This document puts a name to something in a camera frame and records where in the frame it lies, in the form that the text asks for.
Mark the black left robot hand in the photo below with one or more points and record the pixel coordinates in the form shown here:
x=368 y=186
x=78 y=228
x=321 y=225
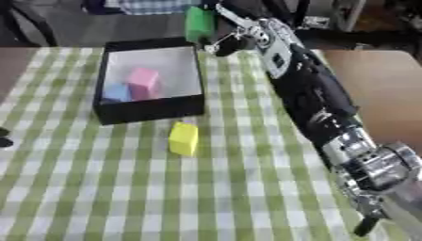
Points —
x=4 y=141

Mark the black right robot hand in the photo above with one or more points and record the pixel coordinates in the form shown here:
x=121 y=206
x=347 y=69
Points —
x=229 y=47

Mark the green block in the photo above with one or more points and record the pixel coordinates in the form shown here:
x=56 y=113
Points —
x=198 y=25

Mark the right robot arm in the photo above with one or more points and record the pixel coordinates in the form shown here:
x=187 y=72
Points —
x=313 y=91

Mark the black box white inside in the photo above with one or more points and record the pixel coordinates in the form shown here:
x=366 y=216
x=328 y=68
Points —
x=148 y=109

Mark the person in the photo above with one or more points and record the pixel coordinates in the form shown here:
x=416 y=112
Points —
x=154 y=6

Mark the pink block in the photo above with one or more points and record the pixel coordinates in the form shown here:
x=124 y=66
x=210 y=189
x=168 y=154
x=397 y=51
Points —
x=143 y=84

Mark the yellow block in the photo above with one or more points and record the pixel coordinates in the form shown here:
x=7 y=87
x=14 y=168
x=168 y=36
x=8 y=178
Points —
x=183 y=138

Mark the blue block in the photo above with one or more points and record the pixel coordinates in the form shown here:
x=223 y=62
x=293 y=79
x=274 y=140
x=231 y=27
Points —
x=117 y=93

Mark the black chair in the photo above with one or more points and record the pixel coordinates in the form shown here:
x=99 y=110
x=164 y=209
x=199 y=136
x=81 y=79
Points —
x=33 y=19

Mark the white frame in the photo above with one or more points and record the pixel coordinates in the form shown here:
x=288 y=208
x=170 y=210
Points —
x=349 y=14

